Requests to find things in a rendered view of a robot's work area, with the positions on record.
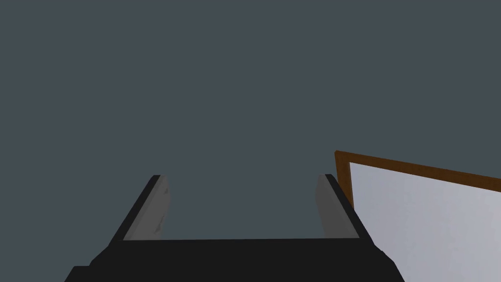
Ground white door leaf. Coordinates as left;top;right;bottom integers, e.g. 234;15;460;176
349;162;501;282

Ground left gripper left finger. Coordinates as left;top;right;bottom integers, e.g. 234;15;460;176
108;174;171;246

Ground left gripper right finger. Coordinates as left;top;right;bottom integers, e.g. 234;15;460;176
315;173;374;244

